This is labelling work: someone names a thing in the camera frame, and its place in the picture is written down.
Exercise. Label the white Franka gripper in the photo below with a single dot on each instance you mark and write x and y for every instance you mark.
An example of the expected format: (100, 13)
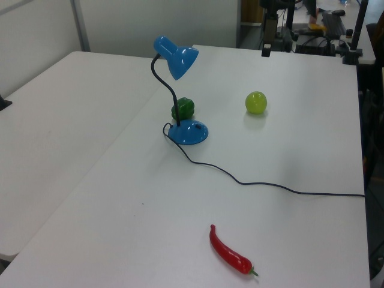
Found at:
(270, 28)

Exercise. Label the yellow object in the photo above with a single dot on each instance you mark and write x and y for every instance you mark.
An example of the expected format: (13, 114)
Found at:
(317, 27)

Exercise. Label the black electronics box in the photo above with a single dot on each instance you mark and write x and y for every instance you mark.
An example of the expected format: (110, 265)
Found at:
(315, 46)

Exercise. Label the black keyboard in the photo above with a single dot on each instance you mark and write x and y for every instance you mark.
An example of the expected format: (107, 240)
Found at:
(333, 22)

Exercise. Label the dark green bell pepper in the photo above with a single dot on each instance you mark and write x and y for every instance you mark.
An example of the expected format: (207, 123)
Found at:
(186, 108)

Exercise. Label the red chili pepper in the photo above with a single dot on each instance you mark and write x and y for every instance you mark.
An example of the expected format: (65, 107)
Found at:
(228, 253)

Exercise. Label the black pole with clamp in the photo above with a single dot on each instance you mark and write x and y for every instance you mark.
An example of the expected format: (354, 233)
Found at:
(357, 27)

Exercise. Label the wooden panel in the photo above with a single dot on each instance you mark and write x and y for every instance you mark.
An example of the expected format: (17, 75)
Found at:
(250, 10)

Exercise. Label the light green apple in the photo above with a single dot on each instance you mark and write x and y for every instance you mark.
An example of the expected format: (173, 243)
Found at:
(256, 102)

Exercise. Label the blue desk lamp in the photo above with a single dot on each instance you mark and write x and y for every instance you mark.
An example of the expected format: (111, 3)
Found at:
(180, 60)

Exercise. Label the black table clamp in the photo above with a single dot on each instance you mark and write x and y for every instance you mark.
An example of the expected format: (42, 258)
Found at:
(3, 103)

